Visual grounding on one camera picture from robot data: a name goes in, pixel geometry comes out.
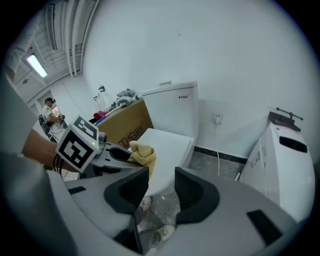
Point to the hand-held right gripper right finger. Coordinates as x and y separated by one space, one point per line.
225 220

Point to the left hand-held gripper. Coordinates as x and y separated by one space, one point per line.
77 145

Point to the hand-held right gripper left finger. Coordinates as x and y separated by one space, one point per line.
105 197

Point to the yellow cloth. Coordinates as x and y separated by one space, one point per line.
145 155

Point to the person's left forearm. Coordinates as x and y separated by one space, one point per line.
42 150

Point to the white smart toilet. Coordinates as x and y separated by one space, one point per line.
280 175

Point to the white toilet with tank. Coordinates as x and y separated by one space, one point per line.
175 110

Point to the large cardboard box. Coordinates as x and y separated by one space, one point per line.
120 125

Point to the person's white shoe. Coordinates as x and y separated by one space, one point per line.
146 203
165 232

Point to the pink cloth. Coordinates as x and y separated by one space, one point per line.
99 115

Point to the person's grey trousers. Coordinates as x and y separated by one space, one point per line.
147 237

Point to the white fluffy duster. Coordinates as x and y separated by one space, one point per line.
125 101

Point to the clear plastic bottle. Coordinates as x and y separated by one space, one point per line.
102 98

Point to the white tube bottle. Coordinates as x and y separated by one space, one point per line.
138 97

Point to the grey cloth pile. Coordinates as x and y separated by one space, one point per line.
126 93

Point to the person's white shirt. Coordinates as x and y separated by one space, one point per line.
20 200

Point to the black clamp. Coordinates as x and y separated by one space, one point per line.
285 120

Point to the ceiling lamp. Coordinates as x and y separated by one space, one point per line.
37 65

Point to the white wall socket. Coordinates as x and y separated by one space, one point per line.
217 118

